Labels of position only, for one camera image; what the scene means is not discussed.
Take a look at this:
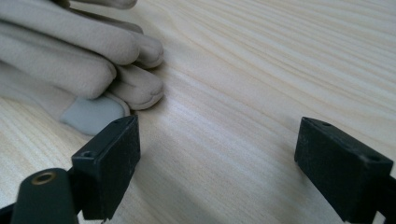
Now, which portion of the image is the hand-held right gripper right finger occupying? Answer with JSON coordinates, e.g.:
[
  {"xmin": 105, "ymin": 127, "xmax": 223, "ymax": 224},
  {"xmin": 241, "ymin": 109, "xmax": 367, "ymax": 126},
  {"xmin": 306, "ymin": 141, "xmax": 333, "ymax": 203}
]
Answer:
[{"xmin": 293, "ymin": 116, "xmax": 395, "ymax": 224}]

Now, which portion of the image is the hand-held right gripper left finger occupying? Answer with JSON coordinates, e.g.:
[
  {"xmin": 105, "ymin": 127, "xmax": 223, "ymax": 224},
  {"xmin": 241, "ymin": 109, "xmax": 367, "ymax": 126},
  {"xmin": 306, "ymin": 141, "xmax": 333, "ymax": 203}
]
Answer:
[{"xmin": 70, "ymin": 114, "xmax": 142, "ymax": 222}]

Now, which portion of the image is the beige glove with grey fingertip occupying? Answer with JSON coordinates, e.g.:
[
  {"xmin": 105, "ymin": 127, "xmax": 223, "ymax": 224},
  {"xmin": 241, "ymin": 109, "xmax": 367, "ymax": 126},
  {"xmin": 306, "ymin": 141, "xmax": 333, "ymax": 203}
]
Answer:
[{"xmin": 0, "ymin": 26, "xmax": 165, "ymax": 137}]

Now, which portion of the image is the plain beige glove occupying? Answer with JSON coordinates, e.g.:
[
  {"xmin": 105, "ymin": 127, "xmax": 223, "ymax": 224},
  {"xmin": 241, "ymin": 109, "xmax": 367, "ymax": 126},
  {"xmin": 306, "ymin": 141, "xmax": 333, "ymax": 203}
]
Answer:
[{"xmin": 0, "ymin": 0, "xmax": 140, "ymax": 101}]

